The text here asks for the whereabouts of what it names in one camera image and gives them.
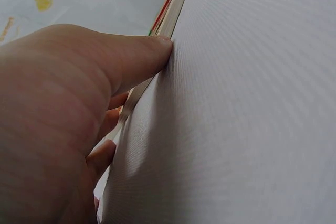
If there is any person's left hand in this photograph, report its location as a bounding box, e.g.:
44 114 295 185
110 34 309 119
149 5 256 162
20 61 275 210
0 24 173 224

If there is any wooden puzzle board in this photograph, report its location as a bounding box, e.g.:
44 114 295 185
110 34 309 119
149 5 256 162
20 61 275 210
104 0 195 142

